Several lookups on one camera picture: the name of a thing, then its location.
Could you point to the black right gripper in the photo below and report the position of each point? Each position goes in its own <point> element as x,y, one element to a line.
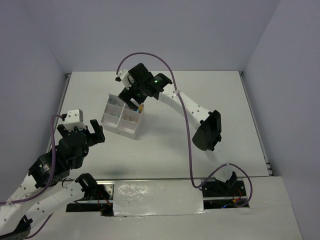
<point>126,95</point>

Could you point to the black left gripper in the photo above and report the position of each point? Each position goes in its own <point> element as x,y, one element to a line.
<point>98,136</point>

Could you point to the orange pink highlighter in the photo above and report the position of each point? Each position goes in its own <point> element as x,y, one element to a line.
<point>141,106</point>

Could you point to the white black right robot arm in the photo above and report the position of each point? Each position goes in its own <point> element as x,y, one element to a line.
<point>203,127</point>

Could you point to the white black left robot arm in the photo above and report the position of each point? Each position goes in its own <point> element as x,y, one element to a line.
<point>28,205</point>

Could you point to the white divided organizer box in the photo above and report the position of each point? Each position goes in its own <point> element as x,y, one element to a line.
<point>121,126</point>

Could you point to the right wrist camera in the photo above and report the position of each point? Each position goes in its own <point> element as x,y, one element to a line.
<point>125,77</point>

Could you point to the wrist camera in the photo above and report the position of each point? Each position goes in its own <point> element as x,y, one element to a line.
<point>73,118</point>
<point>125,77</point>

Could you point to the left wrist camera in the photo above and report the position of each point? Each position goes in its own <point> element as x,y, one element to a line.
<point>73,118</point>

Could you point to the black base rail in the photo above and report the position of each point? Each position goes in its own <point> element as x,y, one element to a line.
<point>212,199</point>

